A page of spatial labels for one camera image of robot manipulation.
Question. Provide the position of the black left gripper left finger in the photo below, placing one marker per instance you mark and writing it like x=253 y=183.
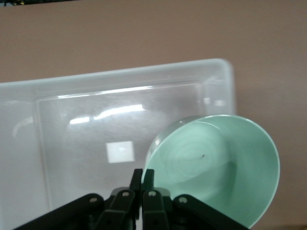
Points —
x=115 y=206

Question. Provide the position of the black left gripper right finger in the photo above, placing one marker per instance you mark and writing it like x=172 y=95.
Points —
x=168 y=210

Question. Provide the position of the mint green bowl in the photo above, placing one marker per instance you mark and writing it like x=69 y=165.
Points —
x=216 y=165

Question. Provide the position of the clear plastic box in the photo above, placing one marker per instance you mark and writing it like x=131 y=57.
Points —
x=96 y=134

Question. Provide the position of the white square sticker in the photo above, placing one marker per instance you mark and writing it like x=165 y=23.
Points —
x=120 y=151

